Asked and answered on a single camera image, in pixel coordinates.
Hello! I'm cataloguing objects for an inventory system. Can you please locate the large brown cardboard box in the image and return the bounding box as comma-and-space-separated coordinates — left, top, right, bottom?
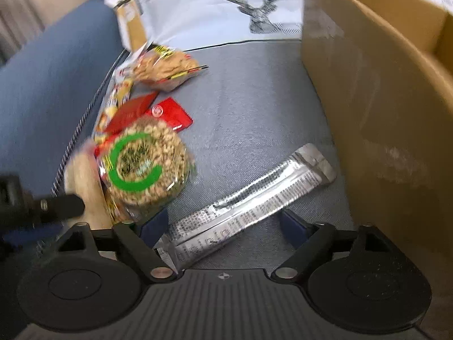
301, 0, 453, 340

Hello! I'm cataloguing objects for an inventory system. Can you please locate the dark red snack packet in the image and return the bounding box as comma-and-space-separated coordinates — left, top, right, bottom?
104, 91, 159, 136

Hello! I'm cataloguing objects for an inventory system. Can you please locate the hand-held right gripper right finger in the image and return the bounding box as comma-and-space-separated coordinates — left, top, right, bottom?
271, 209, 390, 284

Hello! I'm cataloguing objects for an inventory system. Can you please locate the yellow red snack packet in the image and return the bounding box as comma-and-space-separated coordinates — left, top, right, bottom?
91, 78, 135, 146

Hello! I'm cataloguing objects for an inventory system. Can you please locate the clear bag of rice crackers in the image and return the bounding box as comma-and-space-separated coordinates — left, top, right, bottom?
133, 44, 209, 91

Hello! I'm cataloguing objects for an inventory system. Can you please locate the blue sofa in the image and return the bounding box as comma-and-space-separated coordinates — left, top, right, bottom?
0, 0, 124, 340

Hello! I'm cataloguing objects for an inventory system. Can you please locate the grey curtain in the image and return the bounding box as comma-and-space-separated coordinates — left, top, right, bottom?
0, 0, 107, 64

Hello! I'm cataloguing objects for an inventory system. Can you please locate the beige blurred object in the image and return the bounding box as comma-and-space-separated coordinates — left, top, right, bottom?
64, 143, 113, 231

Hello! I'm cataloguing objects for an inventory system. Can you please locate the silver snack bar wrapper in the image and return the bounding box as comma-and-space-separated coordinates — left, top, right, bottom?
154, 143, 337, 270

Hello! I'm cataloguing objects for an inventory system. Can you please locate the round cereal snack green ring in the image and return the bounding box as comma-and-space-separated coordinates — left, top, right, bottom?
95, 117, 197, 216

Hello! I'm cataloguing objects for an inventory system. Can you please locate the small brown cardboard box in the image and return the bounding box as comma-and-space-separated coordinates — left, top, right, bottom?
115, 0, 149, 52

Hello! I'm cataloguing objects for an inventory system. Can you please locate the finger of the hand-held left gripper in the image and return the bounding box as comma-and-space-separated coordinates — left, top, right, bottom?
0, 174, 86, 229

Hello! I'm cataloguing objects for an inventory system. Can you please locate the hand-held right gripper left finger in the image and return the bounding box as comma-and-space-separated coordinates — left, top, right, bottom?
57, 207, 176, 284

